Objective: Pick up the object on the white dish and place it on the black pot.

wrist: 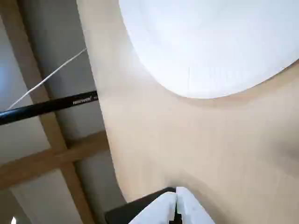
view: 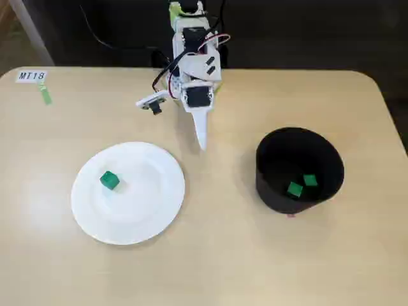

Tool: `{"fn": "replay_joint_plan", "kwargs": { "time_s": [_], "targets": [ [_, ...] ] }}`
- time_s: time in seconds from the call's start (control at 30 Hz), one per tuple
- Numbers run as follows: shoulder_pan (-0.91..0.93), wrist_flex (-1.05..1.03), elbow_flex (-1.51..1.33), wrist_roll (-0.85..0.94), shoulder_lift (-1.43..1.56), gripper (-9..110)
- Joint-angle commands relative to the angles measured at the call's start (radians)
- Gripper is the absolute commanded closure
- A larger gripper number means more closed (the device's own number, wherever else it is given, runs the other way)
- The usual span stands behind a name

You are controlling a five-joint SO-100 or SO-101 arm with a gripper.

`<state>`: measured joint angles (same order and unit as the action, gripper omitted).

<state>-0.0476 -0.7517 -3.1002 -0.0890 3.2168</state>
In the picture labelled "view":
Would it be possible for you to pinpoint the thin black cable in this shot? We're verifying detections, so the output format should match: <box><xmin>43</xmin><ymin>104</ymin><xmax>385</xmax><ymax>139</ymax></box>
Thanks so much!
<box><xmin>78</xmin><ymin>4</ymin><xmax>173</xmax><ymax>51</ymax></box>

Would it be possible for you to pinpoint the black round pot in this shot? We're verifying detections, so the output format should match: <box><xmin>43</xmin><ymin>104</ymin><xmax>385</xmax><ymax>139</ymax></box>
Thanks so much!
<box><xmin>254</xmin><ymin>126</ymin><xmax>346</xmax><ymax>215</ymax></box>

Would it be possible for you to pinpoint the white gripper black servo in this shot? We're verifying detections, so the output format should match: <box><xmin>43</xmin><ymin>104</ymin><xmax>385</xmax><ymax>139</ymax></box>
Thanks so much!
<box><xmin>177</xmin><ymin>47</ymin><xmax>223</xmax><ymax>152</ymax></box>

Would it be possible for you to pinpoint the red white servo cable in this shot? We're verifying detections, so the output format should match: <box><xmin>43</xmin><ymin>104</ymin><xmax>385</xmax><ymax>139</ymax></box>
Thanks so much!
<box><xmin>196</xmin><ymin>31</ymin><xmax>232</xmax><ymax>54</ymax></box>

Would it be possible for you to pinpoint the black camera cable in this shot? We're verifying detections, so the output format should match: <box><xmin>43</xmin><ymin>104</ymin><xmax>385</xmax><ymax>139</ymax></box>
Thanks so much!
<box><xmin>150</xmin><ymin>50</ymin><xmax>192</xmax><ymax>94</ymax></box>

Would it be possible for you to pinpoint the white metal post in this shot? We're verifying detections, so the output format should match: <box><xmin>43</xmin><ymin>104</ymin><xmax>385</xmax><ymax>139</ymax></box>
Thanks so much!
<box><xmin>9</xmin><ymin>0</ymin><xmax>55</xmax><ymax>67</ymax></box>

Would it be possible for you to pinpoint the white paper plate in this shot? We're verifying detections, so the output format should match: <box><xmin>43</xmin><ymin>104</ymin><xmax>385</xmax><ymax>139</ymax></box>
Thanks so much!
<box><xmin>70</xmin><ymin>142</ymin><xmax>186</xmax><ymax>245</ymax></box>

